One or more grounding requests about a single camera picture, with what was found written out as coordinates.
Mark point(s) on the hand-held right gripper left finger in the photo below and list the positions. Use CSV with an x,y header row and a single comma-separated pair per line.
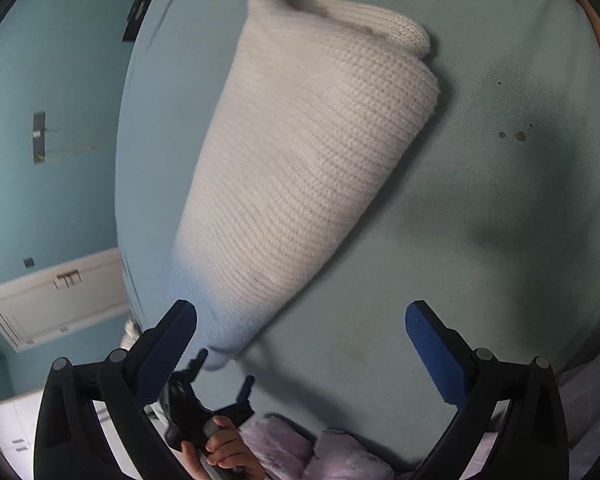
x,y
167,355

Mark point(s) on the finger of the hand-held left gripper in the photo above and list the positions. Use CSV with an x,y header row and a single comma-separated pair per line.
x,y
195,367
246,390

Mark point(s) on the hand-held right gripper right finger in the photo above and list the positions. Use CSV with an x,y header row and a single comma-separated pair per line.
x,y
435,355

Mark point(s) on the cream knitted sweater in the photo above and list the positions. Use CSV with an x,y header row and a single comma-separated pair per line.
x,y
305,185

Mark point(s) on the person's left hand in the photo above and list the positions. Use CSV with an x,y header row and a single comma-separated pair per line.
x,y
230,445

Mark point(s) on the white puffy duvet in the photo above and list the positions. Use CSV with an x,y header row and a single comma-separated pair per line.
x,y
131,332

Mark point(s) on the pink checked pyjama pants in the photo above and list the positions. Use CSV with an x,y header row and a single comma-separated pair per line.
x,y
340,455

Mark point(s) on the white door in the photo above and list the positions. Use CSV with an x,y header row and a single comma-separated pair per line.
x,y
55,305

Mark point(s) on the bed with blue sheet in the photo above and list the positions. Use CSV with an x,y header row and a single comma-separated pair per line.
x,y
480,210

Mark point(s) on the white bedside cabinet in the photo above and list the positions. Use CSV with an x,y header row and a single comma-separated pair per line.
x,y
10,425

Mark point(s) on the black wall socket strip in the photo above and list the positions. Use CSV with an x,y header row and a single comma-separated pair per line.
x,y
39,135

